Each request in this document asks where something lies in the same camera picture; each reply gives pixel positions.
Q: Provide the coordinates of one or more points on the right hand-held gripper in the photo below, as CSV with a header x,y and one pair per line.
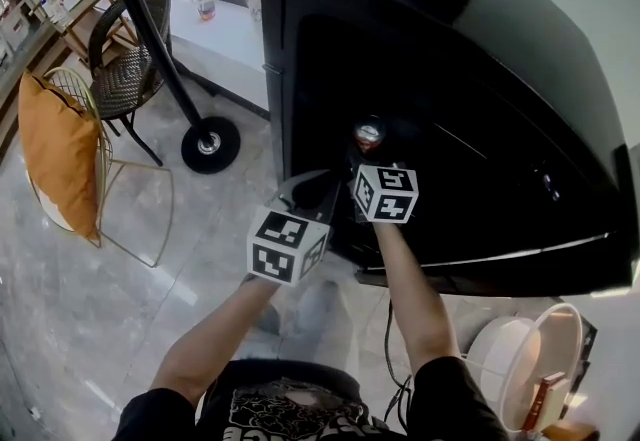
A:
x,y
387,194

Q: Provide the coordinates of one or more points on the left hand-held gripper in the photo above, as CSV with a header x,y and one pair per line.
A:
x,y
285,249

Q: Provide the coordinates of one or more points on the orange drink can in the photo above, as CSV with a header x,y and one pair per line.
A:
x,y
370,134

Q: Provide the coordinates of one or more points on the black cabinet fridge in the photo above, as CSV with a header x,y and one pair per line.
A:
x,y
500,54

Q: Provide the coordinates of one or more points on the person's left forearm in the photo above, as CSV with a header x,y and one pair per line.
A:
x,y
210,344

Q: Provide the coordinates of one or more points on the person's right forearm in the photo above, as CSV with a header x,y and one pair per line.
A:
x,y
415,294

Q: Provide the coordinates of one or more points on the black coat rack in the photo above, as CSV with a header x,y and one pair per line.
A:
x,y
227,154

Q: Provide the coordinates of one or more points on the person's right white shoe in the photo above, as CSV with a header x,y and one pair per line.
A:
x,y
320,299

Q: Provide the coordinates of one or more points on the person's grey trousers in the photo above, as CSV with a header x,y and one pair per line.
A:
x,y
305,339

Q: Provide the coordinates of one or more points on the white window ledge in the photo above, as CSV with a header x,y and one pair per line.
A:
x,y
225,49

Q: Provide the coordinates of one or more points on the person's black printed t-shirt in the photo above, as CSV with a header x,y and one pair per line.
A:
x,y
300,409

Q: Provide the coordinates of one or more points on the white round tub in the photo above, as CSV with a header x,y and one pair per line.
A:
x,y
495,344

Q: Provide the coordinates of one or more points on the dark wicker chair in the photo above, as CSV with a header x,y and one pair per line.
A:
x,y
130,74

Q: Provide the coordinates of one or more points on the plastic cup with straw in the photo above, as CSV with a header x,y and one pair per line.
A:
x,y
205,4

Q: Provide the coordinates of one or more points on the orange cushion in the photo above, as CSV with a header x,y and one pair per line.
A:
x,y
55,154

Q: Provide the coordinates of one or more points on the red book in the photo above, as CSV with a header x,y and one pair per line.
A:
x,y
535,404

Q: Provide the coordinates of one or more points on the cream book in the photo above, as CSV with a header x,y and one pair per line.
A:
x,y
554,399

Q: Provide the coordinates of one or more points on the wooden shelf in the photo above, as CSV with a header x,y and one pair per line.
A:
x,y
75,14

